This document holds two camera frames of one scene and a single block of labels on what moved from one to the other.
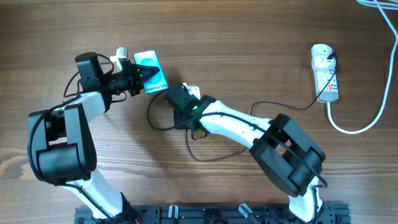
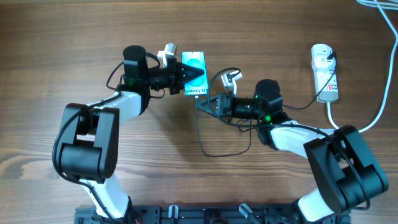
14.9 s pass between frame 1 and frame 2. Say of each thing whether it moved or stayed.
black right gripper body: moved
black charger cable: moved
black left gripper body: moved
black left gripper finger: moved
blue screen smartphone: moved
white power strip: stayed
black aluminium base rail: stayed
